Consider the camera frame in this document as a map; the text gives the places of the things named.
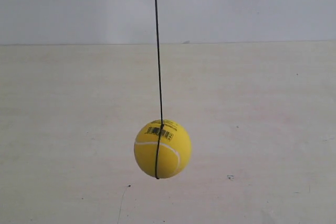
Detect yellow tennis ball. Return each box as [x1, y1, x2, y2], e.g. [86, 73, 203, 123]
[133, 119, 192, 179]

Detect black hanging string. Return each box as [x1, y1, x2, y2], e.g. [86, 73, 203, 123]
[152, 0, 165, 180]

